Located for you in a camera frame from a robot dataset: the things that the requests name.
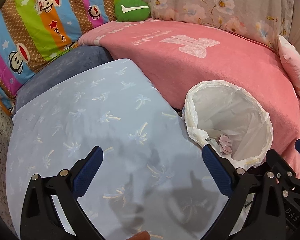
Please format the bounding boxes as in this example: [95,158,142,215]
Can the dark blue velvet cushion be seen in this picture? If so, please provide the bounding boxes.
[15,46,113,110]

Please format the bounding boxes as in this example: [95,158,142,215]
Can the white pink cloth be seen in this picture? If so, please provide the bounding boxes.
[217,133,233,155]

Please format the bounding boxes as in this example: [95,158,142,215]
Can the light blue palm-print pillow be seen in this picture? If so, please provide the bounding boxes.
[6,59,227,239]

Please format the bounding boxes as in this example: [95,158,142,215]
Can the white-lined trash bin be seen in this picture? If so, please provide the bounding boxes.
[182,80,273,170]

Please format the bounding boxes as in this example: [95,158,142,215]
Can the grey floral quilt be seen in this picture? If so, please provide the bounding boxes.
[143,0,294,49]

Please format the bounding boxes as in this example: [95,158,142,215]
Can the left hand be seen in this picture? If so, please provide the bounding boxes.
[127,231,151,240]

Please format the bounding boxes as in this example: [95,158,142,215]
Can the green round plush cushion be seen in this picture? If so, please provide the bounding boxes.
[115,0,151,22]

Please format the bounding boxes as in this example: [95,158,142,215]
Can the small pink cartoon pillow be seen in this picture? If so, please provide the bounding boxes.
[278,35,300,97]

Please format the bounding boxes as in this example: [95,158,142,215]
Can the colourful monkey-print pillow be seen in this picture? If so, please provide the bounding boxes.
[0,0,118,115]

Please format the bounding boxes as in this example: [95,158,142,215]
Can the pink towel blanket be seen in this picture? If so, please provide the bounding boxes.
[78,20,300,178]

